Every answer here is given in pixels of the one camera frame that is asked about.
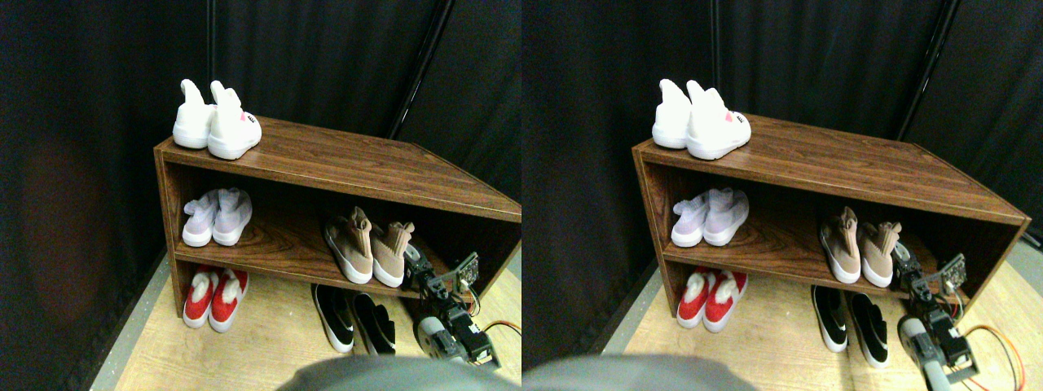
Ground brown shoe rack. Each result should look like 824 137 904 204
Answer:
154 116 522 320
632 114 1032 323

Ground black curtain stand pole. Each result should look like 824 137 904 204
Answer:
387 0 455 139
896 0 961 141
207 0 218 84

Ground lilac shoe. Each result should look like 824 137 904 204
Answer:
182 191 221 248
671 194 710 248
212 188 253 247
702 188 750 247

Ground tan shoe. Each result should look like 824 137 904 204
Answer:
372 221 416 288
820 207 862 285
324 207 375 285
857 221 903 288

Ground black shoe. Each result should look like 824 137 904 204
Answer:
311 284 356 354
811 285 849 354
846 293 891 369
350 293 397 357

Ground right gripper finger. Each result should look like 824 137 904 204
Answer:
404 244 433 283
891 243 920 283

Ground red shoe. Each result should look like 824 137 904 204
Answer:
183 269 219 329
702 270 749 333
676 270 714 329
208 270 249 333

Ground white shoe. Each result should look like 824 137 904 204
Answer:
173 79 217 150
207 80 263 160
686 80 752 160
652 79 693 150

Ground orange wire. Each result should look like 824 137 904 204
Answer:
485 321 522 384
966 324 1026 391

